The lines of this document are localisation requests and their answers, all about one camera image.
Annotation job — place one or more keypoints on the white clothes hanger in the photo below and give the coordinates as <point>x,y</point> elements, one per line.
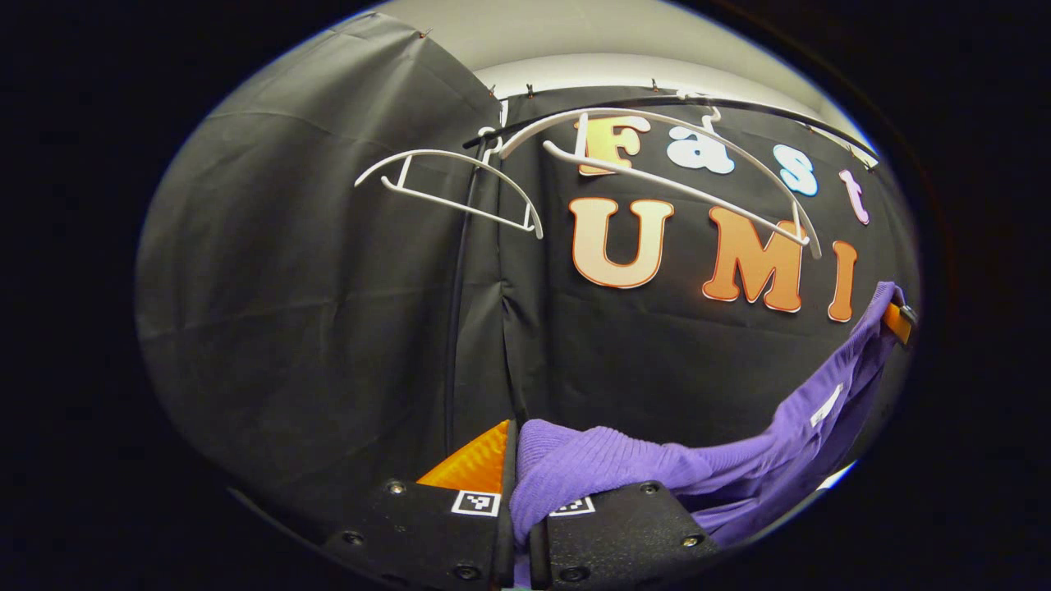
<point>566,156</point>
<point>443,151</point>

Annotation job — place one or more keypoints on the black clothes rack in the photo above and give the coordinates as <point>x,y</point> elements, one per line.
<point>452,345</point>

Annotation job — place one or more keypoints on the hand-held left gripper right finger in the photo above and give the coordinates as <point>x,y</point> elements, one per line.
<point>624,533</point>

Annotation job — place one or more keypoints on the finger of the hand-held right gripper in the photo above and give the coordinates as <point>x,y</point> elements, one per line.
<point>899,322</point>

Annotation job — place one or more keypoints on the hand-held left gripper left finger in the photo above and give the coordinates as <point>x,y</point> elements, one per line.
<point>507,468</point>

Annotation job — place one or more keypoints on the purple ribbed shirt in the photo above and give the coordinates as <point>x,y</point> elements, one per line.
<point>616,460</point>

